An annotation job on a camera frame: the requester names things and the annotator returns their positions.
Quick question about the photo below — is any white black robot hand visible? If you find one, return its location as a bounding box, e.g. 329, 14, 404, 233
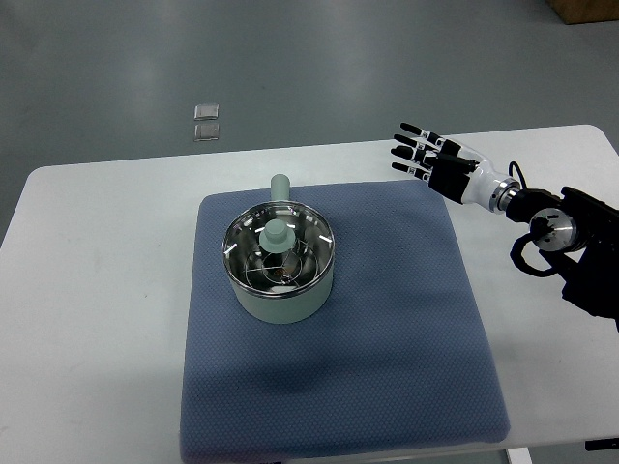
391, 123, 523, 214

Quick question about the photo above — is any glass lid green knob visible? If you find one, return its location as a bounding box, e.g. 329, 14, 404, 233
222, 200, 336, 299

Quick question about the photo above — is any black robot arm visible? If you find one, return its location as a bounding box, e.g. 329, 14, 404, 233
501, 187, 618, 322

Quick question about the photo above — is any pale green pot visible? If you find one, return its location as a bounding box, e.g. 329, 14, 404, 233
226, 174, 335, 325

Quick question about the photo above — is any blue fabric mat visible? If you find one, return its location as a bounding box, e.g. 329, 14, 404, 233
180, 180, 510, 463

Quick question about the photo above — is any brown cardboard box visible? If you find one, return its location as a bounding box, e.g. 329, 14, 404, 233
546, 0, 618, 25

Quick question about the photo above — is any lower metal floor plate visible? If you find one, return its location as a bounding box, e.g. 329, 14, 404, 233
193, 123, 220, 142

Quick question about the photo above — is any metal floor plate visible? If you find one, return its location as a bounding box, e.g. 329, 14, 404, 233
193, 123, 220, 142
193, 102, 220, 121

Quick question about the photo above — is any upper metal floor plate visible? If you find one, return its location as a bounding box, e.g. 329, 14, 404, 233
193, 102, 220, 121

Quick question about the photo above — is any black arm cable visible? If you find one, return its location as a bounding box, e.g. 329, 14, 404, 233
506, 160, 567, 276

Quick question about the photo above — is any black table bracket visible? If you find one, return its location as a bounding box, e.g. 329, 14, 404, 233
584, 437, 619, 451

